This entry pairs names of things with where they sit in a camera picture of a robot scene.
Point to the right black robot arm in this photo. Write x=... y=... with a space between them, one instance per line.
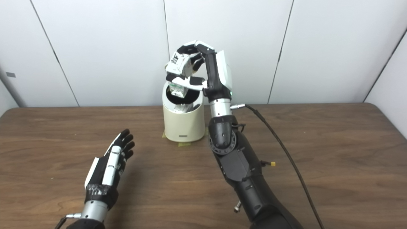
x=241 y=168

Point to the yellow connector plug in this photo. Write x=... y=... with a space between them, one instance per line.
x=272 y=164

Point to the cream-colored bin body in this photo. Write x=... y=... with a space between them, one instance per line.
x=184 y=127

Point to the small grey wall sticker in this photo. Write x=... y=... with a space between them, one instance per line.
x=10 y=74

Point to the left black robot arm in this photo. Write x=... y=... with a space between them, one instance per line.
x=93 y=211

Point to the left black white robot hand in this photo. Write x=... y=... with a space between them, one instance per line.
x=109 y=168

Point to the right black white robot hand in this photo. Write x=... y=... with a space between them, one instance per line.
x=219 y=76

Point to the white green milk carton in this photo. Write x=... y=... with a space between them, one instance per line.
x=179 y=65

